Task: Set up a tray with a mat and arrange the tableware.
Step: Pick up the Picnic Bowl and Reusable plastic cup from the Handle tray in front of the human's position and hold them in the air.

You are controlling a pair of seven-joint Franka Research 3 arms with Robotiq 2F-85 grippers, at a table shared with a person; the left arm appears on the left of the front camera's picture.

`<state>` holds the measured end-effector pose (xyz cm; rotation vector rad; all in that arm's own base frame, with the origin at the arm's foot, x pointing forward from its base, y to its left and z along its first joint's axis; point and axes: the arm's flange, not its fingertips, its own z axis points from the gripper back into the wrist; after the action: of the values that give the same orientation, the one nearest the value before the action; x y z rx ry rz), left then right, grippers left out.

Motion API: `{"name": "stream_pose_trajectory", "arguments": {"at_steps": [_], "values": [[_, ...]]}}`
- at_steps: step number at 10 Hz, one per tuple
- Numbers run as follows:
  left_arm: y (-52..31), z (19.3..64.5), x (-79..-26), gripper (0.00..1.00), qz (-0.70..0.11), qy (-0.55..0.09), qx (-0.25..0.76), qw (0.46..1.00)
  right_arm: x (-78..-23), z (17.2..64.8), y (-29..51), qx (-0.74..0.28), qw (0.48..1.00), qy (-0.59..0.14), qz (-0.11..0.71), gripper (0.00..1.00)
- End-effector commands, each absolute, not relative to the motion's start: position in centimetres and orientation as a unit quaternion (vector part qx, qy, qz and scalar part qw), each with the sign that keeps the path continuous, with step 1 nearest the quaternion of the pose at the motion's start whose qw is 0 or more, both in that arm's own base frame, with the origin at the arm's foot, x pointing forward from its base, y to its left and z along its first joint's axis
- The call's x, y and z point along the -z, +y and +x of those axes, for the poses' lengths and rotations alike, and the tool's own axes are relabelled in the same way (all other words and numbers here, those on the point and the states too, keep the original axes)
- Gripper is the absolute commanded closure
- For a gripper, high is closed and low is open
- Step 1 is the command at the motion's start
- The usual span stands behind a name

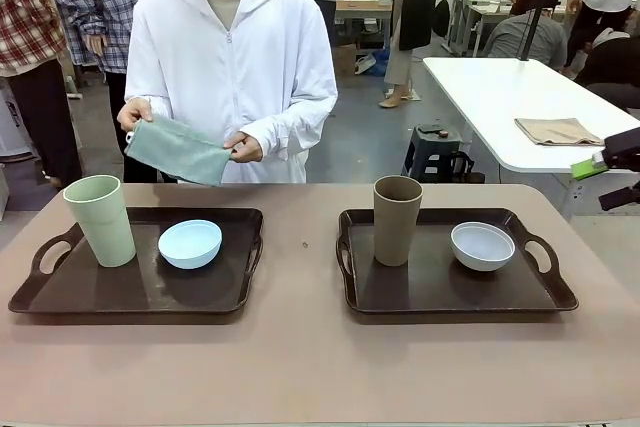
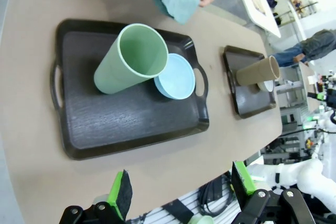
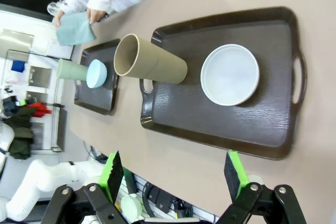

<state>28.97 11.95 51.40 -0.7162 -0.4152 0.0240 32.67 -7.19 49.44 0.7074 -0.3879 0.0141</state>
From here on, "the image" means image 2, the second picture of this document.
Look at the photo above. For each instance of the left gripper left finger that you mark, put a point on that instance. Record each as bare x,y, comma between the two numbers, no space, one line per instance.
119,195

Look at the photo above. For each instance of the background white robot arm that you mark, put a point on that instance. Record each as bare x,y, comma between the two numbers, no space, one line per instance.
325,124

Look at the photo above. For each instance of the light blue bowl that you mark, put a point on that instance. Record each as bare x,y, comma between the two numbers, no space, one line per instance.
178,82

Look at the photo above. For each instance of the spare pale green cup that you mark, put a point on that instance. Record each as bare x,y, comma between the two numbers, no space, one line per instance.
200,219

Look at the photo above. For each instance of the bystander in gray hoodie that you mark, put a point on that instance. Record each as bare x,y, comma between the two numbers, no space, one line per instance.
317,45

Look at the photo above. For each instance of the white bowl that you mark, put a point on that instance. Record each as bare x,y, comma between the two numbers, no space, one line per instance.
267,85

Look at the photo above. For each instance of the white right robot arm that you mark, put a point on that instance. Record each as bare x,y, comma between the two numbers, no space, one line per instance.
309,174

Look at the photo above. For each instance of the tall brown cup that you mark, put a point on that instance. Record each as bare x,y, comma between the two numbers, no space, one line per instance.
252,75

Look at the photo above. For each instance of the black mounting bracket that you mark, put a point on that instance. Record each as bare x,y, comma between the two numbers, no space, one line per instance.
181,209

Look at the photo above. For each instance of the tall light green cup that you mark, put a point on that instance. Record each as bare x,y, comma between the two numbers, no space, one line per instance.
110,74

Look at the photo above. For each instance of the aluminium frame rack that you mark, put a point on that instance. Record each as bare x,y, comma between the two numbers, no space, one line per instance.
288,95

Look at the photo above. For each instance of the white slotted robot bench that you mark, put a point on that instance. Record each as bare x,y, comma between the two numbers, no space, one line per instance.
147,214

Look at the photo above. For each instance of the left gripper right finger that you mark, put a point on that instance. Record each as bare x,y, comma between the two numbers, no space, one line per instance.
244,182

